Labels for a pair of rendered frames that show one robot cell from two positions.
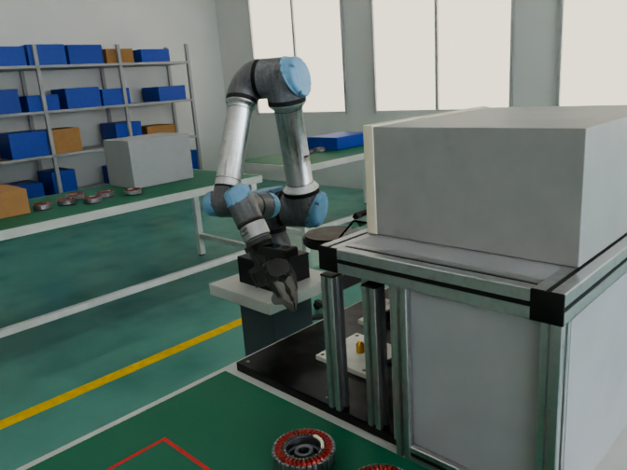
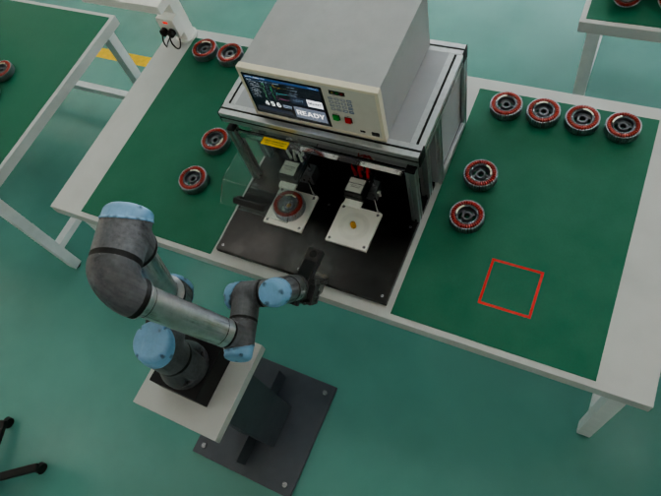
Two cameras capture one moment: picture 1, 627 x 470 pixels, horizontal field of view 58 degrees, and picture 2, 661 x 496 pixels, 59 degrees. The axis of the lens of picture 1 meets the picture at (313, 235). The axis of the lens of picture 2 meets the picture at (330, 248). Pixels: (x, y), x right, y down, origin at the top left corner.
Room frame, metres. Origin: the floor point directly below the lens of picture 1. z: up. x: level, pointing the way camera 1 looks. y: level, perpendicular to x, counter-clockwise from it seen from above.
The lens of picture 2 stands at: (1.34, 0.91, 2.46)
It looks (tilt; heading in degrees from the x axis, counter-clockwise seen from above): 60 degrees down; 269
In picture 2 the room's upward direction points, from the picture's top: 23 degrees counter-clockwise
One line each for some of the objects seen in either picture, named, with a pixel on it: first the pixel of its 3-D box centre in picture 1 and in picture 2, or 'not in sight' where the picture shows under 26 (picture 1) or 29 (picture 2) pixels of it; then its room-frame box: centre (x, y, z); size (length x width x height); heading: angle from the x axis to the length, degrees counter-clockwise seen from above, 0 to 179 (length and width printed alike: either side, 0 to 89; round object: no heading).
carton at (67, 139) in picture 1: (59, 140); not in sight; (7.01, 2.99, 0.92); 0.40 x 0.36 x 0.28; 45
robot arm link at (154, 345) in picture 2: (269, 206); (160, 345); (1.87, 0.14, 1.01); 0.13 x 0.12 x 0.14; 64
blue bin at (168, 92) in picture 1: (163, 93); not in sight; (8.07, 1.91, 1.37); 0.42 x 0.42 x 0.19; 46
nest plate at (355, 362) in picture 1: (360, 353); (353, 226); (1.22, -0.09, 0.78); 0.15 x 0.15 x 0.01; 45
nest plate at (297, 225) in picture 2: not in sight; (290, 209); (1.39, -0.26, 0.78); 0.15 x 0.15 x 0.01; 45
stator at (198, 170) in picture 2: not in sight; (194, 179); (1.69, -0.57, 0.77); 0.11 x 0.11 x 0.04
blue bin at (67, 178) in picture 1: (57, 182); not in sight; (6.92, 3.06, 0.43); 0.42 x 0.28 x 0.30; 47
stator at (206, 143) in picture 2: not in sight; (215, 141); (1.56, -0.71, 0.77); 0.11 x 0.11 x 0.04
